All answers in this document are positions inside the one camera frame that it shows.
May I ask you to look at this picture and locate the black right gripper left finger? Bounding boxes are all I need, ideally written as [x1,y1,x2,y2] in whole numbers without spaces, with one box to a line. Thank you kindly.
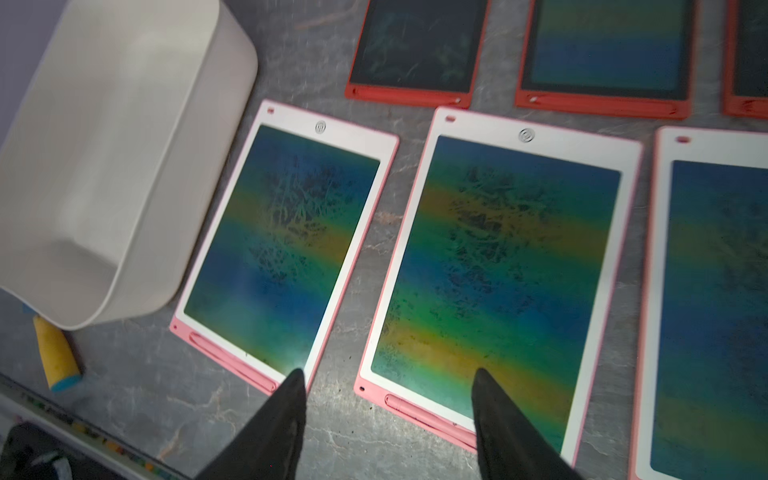
[197,369,307,479]

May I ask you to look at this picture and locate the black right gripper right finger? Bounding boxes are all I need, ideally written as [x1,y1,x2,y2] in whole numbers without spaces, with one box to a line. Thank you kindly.
[471,368,580,480]

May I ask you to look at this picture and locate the pink writing tablet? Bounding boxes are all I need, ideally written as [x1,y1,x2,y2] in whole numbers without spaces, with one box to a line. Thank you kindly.
[170,100,399,394]
[354,107,643,464]

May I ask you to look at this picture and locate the white writing tablet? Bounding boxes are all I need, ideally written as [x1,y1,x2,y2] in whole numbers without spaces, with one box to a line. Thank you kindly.
[629,127,767,479]

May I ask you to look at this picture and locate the cream plastic storage tray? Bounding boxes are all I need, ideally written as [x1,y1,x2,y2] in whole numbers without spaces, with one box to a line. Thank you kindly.
[1,1,257,330]

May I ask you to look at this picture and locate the black frame writing tablet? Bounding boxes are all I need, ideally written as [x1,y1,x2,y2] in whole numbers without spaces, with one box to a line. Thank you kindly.
[344,0,490,109]

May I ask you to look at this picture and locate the large red writing tablet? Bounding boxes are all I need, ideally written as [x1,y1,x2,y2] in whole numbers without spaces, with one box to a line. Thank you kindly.
[515,0,698,120]

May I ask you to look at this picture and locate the small red writing tablet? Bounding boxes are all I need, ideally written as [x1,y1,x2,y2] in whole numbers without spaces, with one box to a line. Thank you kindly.
[722,0,767,120]

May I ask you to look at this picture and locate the yellow blue handled tool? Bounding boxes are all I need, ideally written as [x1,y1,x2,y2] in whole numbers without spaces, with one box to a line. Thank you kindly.
[23,304,82,392]

